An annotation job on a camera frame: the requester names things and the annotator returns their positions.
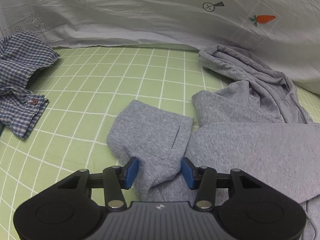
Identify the grey zip hoodie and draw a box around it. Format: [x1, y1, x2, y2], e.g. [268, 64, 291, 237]
[107, 45, 319, 239]

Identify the green grid bed sheet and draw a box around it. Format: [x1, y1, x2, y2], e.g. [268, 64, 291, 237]
[0, 42, 320, 240]

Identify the blue checked shirt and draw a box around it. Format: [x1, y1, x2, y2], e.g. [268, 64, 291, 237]
[1, 32, 60, 140]

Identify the white carrot print sheet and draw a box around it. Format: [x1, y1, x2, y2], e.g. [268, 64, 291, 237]
[1, 0, 319, 93]

